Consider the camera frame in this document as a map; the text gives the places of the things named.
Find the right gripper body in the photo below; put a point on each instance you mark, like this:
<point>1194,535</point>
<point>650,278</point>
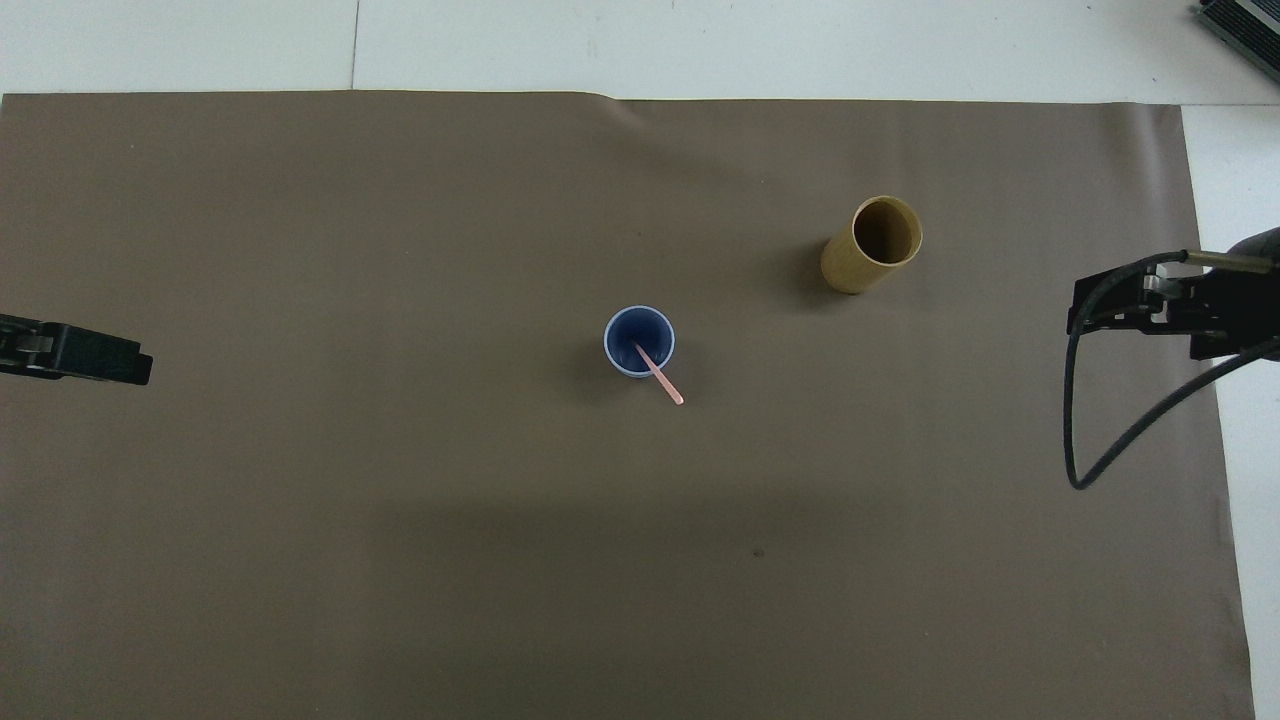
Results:
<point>1250,300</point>

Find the yellow-brown cylindrical cup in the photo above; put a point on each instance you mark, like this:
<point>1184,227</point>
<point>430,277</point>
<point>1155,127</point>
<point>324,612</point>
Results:
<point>851,264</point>

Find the pink chopstick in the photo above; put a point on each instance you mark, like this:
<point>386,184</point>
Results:
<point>664,381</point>

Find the blue plastic cup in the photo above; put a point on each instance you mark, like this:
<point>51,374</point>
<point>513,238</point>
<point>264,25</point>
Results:
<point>622,335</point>

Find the black stand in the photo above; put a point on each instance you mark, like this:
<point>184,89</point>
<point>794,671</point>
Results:
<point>1245,28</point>

